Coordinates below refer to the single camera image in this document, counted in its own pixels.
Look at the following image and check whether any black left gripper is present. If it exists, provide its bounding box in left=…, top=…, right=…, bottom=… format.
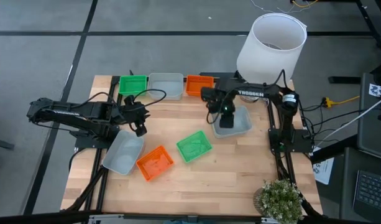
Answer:
left=123, top=105, right=151, bottom=138

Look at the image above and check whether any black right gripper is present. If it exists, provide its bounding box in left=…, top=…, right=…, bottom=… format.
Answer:
left=220, top=104, right=236, bottom=129

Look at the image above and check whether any grey plastic handled bin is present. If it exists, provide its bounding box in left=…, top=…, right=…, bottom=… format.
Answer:
left=101, top=129, right=145, bottom=176
left=210, top=105, right=253, bottom=139
left=147, top=72, right=185, bottom=101

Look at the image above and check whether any orange slotted plastic basket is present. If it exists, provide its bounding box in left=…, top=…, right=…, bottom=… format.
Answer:
left=135, top=145, right=175, bottom=182
left=185, top=75, right=215, bottom=97
left=185, top=75, right=215, bottom=98

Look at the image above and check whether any green slotted plastic basket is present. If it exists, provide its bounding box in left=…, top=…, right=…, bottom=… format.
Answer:
left=118, top=75, right=148, bottom=97
left=176, top=129, right=214, bottom=164
left=118, top=75, right=148, bottom=96

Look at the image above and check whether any white shade silver lamp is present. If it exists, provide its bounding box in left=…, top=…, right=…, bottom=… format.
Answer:
left=236, top=12, right=308, bottom=104

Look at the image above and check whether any potted green white plant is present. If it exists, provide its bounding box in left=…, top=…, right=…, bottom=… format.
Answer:
left=253, top=179, right=305, bottom=224

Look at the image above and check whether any white printed paper sheet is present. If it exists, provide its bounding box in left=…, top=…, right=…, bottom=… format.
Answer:
left=313, top=146, right=335, bottom=186

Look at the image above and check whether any dark grey desk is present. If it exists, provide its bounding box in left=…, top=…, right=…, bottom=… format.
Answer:
left=339, top=73, right=381, bottom=224

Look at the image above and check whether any black white patterned card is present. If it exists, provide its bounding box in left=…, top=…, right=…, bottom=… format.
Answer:
left=368, top=83, right=381, bottom=98

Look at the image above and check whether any black keyboard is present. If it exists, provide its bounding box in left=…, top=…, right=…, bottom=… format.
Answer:
left=352, top=170, right=381, bottom=223

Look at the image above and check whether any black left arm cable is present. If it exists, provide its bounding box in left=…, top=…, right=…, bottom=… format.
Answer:
left=132, top=88, right=168, bottom=110

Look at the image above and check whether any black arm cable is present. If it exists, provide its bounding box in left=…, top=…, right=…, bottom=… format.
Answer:
left=263, top=68, right=289, bottom=94
left=132, top=88, right=168, bottom=110

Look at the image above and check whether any black aluminium rig frame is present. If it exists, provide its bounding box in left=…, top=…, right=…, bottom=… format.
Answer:
left=0, top=70, right=381, bottom=224

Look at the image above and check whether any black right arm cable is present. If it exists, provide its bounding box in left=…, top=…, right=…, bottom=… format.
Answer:
left=263, top=68, right=289, bottom=94

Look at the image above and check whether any yellow hanging power cord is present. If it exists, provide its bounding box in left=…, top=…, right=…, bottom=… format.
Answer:
left=322, top=95, right=361, bottom=109

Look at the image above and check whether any white cable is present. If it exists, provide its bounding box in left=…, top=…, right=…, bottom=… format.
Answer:
left=314, top=95, right=381, bottom=149

